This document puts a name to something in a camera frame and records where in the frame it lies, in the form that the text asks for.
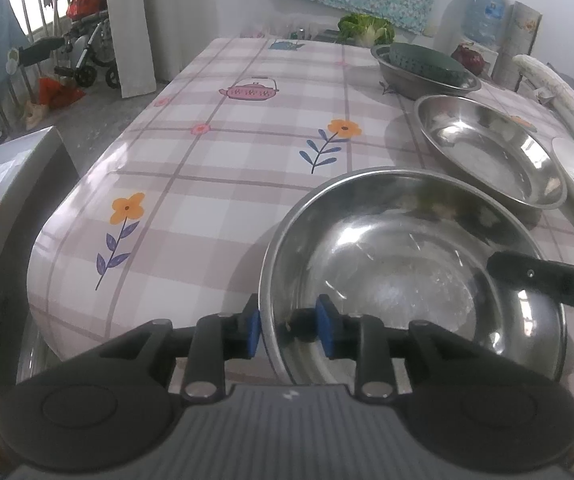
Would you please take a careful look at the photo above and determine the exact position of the beige wooden board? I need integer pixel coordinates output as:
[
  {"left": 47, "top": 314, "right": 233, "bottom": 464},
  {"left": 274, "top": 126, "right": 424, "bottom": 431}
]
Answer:
[{"left": 504, "top": 1, "right": 543, "bottom": 87}]

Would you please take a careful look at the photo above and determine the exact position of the white box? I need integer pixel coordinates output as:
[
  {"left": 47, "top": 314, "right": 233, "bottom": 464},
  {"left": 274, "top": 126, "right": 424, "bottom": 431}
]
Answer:
[{"left": 0, "top": 127, "right": 80, "bottom": 387}]

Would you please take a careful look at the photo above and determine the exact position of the blue water bottle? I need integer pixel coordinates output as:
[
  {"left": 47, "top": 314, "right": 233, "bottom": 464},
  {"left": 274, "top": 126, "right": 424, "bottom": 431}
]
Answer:
[{"left": 464, "top": 0, "right": 507, "bottom": 45}]

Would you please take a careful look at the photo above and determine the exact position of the white rolled bolster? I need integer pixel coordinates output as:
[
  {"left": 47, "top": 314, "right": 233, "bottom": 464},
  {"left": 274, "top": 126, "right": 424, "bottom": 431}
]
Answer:
[{"left": 512, "top": 53, "right": 574, "bottom": 162}]

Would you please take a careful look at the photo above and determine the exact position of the stainless steel bowl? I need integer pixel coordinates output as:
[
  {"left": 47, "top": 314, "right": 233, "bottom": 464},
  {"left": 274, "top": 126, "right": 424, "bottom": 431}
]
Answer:
[{"left": 370, "top": 43, "right": 482, "bottom": 102}]

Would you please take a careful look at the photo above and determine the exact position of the red floor bag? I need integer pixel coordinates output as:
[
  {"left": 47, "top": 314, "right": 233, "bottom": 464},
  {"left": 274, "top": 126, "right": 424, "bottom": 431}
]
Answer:
[{"left": 38, "top": 77, "right": 87, "bottom": 111}]

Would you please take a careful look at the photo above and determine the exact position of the white curtain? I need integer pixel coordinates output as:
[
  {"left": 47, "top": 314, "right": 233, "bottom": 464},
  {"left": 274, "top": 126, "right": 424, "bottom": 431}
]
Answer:
[{"left": 101, "top": 0, "right": 288, "bottom": 101}]

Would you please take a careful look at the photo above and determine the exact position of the white metal railing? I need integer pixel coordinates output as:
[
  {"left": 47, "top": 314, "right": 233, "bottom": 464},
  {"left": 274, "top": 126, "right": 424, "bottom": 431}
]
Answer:
[{"left": 0, "top": 0, "right": 84, "bottom": 126}]

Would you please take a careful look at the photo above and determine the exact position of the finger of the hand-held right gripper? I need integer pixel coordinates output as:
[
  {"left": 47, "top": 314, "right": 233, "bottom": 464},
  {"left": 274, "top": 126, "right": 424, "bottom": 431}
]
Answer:
[{"left": 486, "top": 251, "right": 574, "bottom": 320}]

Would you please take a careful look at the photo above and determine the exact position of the large stainless steel plate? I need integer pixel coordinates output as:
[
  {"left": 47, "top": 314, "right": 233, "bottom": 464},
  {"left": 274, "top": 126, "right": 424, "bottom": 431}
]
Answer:
[
  {"left": 258, "top": 166, "right": 568, "bottom": 388},
  {"left": 413, "top": 93, "right": 568, "bottom": 211}
]

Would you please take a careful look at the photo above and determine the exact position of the green lettuce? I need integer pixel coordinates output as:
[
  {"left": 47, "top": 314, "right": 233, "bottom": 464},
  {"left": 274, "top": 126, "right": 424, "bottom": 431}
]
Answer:
[{"left": 337, "top": 12, "right": 396, "bottom": 46}]

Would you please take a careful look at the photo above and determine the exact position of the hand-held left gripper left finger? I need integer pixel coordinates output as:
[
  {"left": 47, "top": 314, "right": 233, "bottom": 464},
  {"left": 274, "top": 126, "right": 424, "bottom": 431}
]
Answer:
[{"left": 99, "top": 294, "right": 262, "bottom": 406}]

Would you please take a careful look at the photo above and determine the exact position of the grey stroller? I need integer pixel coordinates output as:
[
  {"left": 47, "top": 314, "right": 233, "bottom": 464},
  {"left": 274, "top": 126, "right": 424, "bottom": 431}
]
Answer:
[{"left": 14, "top": 12, "right": 120, "bottom": 91}]

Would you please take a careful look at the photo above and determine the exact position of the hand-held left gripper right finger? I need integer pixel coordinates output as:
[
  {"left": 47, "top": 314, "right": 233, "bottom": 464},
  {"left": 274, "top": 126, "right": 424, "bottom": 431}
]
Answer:
[{"left": 316, "top": 294, "right": 498, "bottom": 403}]

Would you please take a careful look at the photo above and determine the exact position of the green ceramic bowl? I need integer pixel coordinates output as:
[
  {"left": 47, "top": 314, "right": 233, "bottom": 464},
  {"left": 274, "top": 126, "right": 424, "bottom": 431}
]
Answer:
[{"left": 388, "top": 42, "right": 475, "bottom": 87}]

